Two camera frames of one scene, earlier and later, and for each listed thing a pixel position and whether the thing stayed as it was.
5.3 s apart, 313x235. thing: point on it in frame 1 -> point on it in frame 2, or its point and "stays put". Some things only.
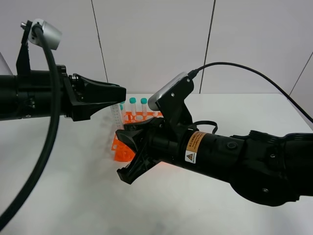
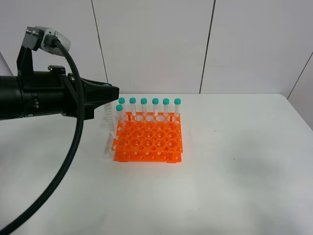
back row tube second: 132,101 stays put
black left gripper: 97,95 stays put
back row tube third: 144,102 stays put
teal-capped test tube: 117,110 -> 108,108
